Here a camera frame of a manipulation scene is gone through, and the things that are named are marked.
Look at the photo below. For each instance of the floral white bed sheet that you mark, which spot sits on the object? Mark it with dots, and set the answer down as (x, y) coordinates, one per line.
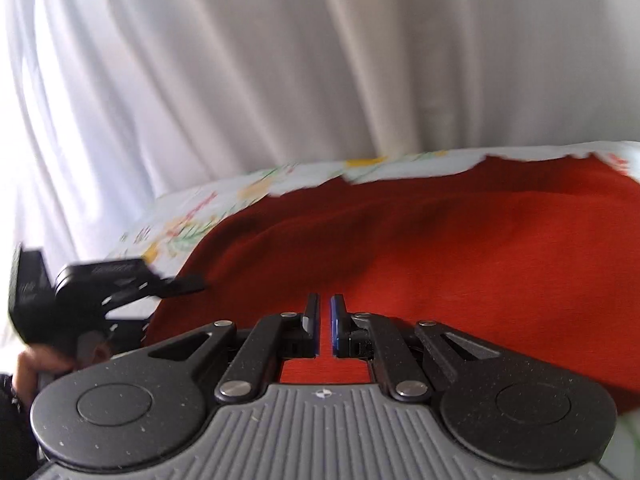
(210, 205)

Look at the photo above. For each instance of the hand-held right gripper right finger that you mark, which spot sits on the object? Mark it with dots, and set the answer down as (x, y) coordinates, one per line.
(336, 327)

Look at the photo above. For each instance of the white curtain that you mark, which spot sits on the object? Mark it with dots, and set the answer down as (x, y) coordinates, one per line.
(300, 60)

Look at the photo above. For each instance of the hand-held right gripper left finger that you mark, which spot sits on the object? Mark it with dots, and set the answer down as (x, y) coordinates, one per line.
(312, 327)

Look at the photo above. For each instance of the red knitted cardigan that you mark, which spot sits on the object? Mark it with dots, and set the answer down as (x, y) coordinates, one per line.
(450, 260)

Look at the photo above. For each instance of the person's left hand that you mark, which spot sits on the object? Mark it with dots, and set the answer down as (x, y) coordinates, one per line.
(30, 366)

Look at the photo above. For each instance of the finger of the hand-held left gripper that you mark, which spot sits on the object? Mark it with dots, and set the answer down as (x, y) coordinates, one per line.
(182, 285)

